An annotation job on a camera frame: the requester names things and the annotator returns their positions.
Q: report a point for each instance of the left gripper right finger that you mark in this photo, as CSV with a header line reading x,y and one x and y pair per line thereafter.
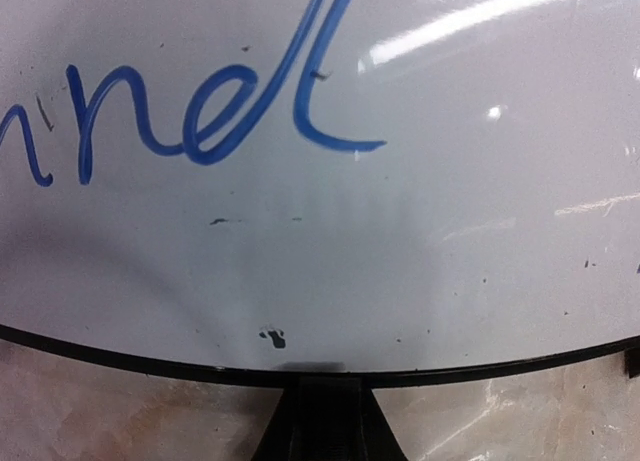
x,y
346,422

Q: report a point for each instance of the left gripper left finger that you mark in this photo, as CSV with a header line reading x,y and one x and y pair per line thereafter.
x,y
286,436

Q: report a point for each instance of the small whiteboard with wire stand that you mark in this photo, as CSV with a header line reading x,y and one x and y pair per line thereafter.
x,y
416,191

